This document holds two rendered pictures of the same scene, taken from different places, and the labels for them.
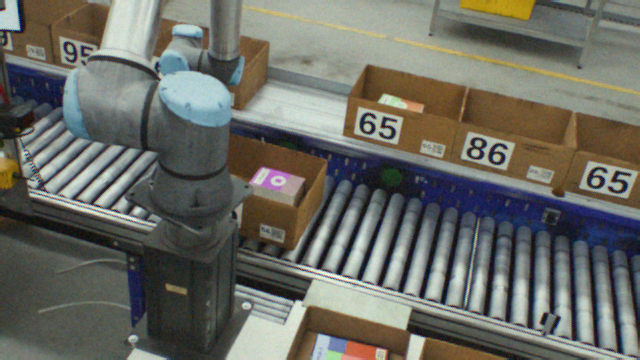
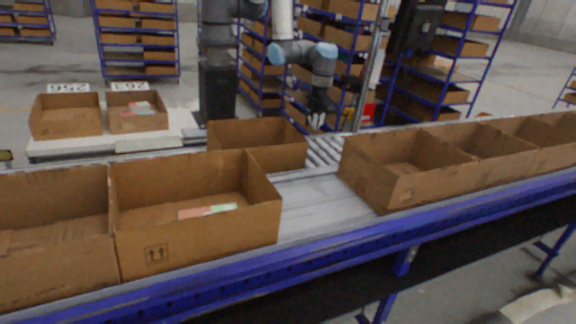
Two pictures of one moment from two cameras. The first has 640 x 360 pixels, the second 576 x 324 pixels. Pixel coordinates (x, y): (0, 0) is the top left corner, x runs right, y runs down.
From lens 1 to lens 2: 300 cm
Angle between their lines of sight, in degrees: 105
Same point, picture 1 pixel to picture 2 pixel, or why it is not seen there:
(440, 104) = (158, 256)
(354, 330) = (141, 122)
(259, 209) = (231, 128)
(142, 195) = not seen: hidden behind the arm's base
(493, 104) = (54, 262)
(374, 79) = (266, 219)
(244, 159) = (287, 160)
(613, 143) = not seen: outside the picture
